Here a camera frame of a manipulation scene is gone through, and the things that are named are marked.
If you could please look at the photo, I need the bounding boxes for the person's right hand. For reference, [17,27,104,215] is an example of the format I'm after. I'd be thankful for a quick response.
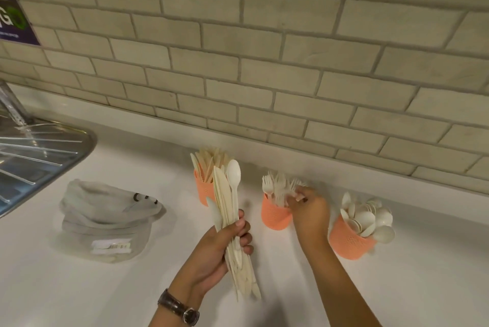
[286,186,331,256]

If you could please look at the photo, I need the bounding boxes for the person's left hand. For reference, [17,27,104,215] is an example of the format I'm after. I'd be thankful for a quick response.
[168,209,255,307]

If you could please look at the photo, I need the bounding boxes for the spoons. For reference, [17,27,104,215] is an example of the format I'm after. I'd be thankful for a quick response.
[340,192,396,244]

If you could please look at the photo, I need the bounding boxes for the bunch of mixed plastic cutlery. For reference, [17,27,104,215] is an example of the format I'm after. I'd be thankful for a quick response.
[206,159,262,303]

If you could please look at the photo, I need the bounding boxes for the translucent black print plastic bag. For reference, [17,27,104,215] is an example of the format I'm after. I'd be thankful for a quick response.
[59,179,167,264]

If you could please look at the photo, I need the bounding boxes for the person's left forearm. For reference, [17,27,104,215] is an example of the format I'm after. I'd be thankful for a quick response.
[148,302,196,327]

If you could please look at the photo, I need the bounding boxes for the person's right forearm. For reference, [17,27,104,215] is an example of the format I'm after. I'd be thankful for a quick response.
[304,238,383,327]

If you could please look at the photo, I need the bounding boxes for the stainless steel sink drainboard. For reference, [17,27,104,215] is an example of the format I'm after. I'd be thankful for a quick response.
[0,118,98,218]

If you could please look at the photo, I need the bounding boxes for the chrome faucet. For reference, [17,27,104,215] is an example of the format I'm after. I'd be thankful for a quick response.
[0,80,33,127]

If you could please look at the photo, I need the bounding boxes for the brown strap wristwatch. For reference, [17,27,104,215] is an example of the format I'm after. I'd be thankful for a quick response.
[157,288,201,326]

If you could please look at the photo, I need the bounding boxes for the blue wall sign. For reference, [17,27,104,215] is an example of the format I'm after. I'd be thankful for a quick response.
[0,0,41,47]

